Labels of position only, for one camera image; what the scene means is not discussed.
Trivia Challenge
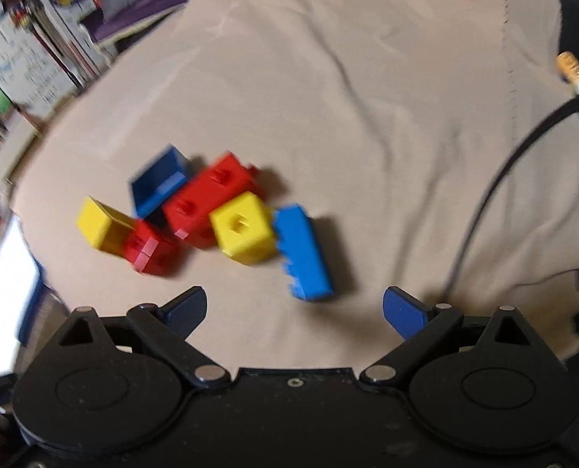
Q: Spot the blue hollow block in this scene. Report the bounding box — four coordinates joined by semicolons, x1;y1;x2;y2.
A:
130;145;193;221

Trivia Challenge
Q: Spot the small red cube block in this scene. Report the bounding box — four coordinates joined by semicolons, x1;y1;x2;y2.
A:
122;218;182;278

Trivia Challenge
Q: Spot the beige blanket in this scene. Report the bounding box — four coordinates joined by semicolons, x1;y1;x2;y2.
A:
11;0;579;376

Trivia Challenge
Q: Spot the yellow window frame block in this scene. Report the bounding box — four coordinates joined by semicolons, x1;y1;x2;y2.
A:
76;196;138;255

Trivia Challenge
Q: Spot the long red block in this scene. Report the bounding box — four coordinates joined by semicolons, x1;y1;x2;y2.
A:
161;152;262;250

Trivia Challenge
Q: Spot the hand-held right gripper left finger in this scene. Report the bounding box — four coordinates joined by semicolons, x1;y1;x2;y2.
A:
50;287;232;391

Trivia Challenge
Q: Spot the white drawing board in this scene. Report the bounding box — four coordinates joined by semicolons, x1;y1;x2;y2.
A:
0;19;83;119

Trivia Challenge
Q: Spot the purple furniture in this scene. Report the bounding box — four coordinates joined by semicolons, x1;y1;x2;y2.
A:
90;0;217;46

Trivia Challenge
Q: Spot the black cable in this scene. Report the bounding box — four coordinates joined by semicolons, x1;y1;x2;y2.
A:
451;92;579;300

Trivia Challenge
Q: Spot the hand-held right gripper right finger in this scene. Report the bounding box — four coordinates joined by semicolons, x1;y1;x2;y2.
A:
360;287;553;392

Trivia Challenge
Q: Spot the long blue brick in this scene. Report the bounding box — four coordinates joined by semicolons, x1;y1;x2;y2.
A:
271;204;335;301

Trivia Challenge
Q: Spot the yellow cube block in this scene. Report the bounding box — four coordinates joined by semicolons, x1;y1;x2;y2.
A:
209;191;276;265

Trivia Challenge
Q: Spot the bottle with yellow cap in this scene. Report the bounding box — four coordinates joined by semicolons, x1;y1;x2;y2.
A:
556;51;579;138

